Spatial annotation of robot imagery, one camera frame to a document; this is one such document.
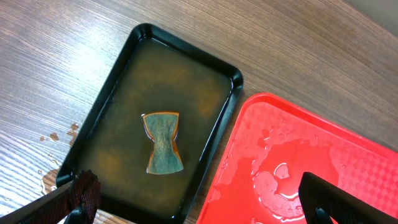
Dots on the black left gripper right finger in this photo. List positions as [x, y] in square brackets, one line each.
[323, 202]

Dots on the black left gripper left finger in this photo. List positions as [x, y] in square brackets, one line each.
[76, 202]

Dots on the orange green sponge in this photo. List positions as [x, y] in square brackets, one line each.
[162, 129]

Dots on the red plastic tray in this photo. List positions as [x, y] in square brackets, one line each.
[272, 144]

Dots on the black water tray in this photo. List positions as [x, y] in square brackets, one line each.
[155, 72]

